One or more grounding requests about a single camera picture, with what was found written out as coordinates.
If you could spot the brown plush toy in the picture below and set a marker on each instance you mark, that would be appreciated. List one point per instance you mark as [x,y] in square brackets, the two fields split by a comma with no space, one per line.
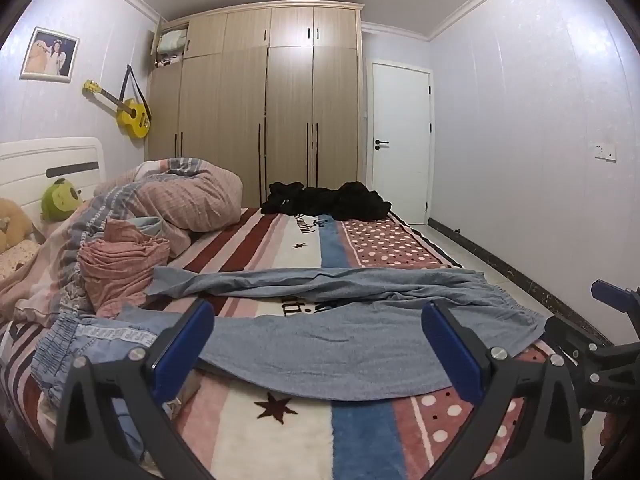
[12,225]

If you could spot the pink striped garment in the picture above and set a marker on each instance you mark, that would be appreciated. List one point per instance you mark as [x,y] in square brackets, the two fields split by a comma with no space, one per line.
[120,265]

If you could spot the striped dotted bed blanket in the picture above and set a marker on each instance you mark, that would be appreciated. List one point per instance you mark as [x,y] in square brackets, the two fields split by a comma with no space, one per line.
[300,240]

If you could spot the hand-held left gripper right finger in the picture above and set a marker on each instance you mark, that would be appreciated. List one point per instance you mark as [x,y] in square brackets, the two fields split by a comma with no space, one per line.
[452,355]

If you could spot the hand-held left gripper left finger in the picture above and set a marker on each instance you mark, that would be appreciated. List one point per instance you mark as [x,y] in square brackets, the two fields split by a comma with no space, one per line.
[184,347]

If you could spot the grey-blue pants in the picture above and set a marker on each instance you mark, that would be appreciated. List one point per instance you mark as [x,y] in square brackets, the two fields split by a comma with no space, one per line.
[320,335]

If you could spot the pile of black clothes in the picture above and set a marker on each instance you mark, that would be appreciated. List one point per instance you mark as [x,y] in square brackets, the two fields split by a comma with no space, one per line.
[327,200]

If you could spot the wooden wardrobe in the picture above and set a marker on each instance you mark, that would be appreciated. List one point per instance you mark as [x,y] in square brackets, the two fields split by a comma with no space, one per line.
[260,100]

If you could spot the framed wall photo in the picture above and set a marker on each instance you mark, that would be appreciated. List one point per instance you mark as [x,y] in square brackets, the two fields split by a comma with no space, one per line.
[50,53]

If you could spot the white bed headboard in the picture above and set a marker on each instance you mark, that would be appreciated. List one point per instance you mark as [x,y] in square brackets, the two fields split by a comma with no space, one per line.
[30,165]

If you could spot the white door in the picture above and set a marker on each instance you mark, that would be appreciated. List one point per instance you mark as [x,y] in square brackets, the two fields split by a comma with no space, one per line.
[399,140]

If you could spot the light blue pants white band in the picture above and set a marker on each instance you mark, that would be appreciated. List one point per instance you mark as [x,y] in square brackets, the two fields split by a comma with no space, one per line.
[75,347]

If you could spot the green plush toy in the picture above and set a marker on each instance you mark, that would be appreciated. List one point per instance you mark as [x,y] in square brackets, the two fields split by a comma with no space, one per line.
[59,200]

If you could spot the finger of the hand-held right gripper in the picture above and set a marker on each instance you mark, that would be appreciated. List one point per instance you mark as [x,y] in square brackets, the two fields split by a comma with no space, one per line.
[616,297]
[570,337]

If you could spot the printed pillow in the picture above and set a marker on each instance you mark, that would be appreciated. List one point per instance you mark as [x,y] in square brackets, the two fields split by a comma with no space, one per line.
[15,260]

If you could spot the white wall socket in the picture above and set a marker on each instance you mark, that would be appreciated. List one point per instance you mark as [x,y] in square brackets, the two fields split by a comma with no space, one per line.
[605,150]

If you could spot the pink and grey duvet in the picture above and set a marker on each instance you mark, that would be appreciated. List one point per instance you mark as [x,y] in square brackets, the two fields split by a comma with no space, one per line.
[165,200]

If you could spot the folded bedding in wardrobe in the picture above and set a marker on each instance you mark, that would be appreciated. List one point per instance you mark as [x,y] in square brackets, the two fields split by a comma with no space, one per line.
[171,46]

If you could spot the yellow guitar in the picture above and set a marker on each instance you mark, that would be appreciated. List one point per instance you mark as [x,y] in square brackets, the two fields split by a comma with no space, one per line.
[131,112]

